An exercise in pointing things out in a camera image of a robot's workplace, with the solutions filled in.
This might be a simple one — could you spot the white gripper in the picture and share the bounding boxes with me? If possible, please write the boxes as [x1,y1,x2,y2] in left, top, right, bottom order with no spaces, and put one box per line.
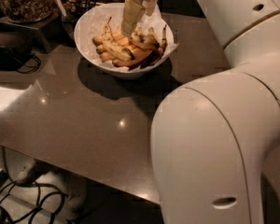
[121,0,158,37]

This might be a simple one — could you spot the spotted yellow banana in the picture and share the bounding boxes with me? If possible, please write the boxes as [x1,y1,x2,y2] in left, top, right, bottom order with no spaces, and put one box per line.
[130,26,160,50]

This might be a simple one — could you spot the white robot base foot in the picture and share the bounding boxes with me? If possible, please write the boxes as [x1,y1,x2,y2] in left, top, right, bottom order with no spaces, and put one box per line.
[16,159,87,215]

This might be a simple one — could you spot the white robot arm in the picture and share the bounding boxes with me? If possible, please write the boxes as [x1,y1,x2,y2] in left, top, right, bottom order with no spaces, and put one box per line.
[151,0,280,224]

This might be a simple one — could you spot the spotted banana front left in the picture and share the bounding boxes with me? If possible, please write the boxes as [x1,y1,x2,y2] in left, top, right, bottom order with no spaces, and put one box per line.
[101,17,134,62]

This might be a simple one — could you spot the large smooth yellow banana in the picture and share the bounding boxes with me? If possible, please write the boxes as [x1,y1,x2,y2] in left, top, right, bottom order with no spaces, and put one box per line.
[112,48,152,67]

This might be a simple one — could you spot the dark overripe small banana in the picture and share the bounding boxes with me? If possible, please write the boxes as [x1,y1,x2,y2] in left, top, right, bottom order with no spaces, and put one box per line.
[140,27,167,68]

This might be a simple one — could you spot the yellow banana bunch underneath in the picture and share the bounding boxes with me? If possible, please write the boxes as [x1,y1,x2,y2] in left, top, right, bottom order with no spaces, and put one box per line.
[91,28,138,63]

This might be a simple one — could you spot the white ceramic bowl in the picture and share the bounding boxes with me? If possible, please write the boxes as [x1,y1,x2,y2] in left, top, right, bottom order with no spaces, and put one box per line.
[74,3,177,79]

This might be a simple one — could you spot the serving tongs with tag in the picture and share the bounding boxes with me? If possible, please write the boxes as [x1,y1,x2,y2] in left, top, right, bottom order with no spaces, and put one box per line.
[55,0,76,23]

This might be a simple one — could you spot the dark metal stand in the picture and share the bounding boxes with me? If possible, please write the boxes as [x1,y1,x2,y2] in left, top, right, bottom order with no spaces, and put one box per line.
[0,10,63,53]

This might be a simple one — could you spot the glass jar of nuts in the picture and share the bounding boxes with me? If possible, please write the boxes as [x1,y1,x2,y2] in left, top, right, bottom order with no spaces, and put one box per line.
[0,0,52,23]

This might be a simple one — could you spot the black appliance on counter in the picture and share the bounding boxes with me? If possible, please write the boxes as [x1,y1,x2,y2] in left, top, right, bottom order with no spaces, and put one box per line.
[0,32,33,71]

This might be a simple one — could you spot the black appliance cable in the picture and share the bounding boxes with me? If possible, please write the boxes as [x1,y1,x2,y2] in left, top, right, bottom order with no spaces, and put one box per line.
[16,52,42,75]

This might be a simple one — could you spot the black floor cables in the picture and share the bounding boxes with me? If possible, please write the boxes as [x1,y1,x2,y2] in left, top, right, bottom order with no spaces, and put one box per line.
[0,147,69,224]

